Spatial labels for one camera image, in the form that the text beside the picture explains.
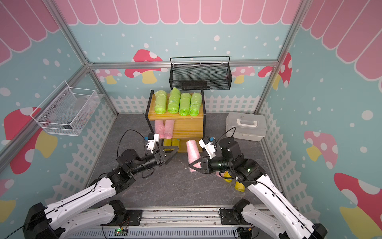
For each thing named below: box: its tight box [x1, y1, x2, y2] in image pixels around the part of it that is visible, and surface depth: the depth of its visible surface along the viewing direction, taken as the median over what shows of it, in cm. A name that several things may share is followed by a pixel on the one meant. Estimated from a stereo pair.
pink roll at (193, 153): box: [186, 139, 201, 173], surface depth 64 cm
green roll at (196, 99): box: [189, 92, 203, 117], surface depth 73 cm
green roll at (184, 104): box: [179, 92, 191, 117], surface depth 74 cm
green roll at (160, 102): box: [154, 90, 168, 115], surface depth 76 cm
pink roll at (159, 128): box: [154, 119, 165, 139], surface depth 87 cm
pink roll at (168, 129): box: [164, 119, 175, 140], surface depth 85 cm
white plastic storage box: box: [225, 112, 268, 142], surface depth 101 cm
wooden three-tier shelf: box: [144, 89, 207, 153], surface depth 75 cm
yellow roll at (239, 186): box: [234, 181, 246, 193], surface depth 83 cm
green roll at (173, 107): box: [167, 86, 181, 115], surface depth 75 cm
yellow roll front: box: [171, 138, 180, 147], surface depth 100 cm
